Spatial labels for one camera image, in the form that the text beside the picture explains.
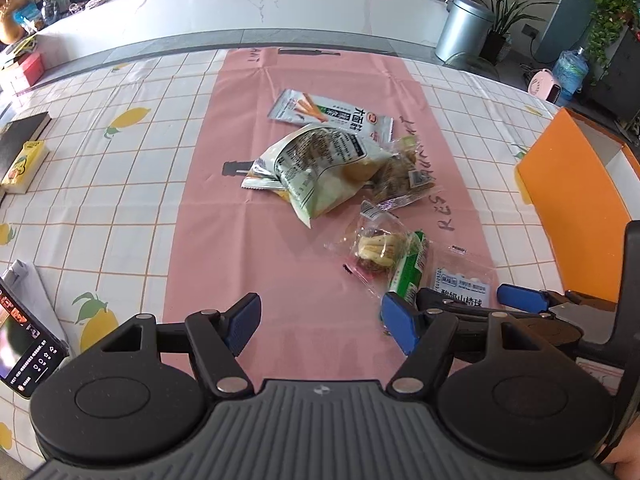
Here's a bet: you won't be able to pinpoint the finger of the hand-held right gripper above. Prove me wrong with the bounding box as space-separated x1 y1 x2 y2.
497 284 623 313
417 287 551 321

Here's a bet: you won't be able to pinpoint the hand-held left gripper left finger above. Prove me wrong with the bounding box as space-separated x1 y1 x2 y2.
75 292 262 397

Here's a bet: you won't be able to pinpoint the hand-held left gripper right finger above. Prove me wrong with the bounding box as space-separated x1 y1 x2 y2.
381 292 566 395

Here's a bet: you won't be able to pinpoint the clear packet white balls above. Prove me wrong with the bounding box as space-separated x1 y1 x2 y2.
432 245 501 308

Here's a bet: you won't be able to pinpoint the small green snack packet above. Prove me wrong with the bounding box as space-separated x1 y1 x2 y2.
387 230 431 307

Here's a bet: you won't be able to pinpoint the clear packet yellow pastry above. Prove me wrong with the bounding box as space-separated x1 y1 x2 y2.
324 200 416 282

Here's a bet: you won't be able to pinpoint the orange cardboard box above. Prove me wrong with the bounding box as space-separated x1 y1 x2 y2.
515 107 640 306

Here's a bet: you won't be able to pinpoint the clear packet brown snack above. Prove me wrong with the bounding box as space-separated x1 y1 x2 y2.
372 136 446 211

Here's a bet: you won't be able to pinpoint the green white chip bag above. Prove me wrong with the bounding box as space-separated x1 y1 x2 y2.
241 127 393 228

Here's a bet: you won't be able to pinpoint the white stick snack packet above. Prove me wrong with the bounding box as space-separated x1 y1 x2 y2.
266 89 396 142

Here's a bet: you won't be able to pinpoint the pink table runner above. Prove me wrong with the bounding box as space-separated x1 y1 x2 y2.
162 46 501 381

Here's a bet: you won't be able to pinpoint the pink space heater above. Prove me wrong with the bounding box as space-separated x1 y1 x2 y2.
527 69 563 104

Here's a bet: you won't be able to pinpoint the white paper sheets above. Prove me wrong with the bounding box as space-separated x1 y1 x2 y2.
0 259 71 356

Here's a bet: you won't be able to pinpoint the smartphone with lit screen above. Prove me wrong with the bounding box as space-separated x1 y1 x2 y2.
0 275 69 401

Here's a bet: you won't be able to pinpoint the blue water jug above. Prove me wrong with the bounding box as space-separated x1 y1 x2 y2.
551 47 588 104

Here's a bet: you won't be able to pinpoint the dark grey dresser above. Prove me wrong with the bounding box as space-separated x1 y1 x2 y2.
590 25 640 126

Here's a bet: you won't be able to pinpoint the clear glass side table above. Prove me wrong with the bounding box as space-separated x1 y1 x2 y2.
445 52 501 79

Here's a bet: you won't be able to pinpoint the long leaf potted plant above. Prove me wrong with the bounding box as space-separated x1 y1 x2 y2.
472 0 551 66

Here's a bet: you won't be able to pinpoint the small yellow box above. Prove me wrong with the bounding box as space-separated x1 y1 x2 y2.
0 141 48 195

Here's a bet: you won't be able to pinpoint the silver trash can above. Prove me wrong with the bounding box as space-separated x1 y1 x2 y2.
435 0 496 63

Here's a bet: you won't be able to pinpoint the black book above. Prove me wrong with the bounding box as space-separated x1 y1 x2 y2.
0 111 53 196

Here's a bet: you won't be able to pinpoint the trailing ivy plant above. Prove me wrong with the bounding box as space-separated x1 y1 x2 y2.
567 0 640 72

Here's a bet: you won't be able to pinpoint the white marble tv console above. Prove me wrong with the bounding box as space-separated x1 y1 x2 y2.
30 0 451 68

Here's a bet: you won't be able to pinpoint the red storage box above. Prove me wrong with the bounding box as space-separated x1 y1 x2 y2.
0 52 46 93

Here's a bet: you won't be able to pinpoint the orange gourd figure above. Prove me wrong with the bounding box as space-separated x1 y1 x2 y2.
0 0 26 46

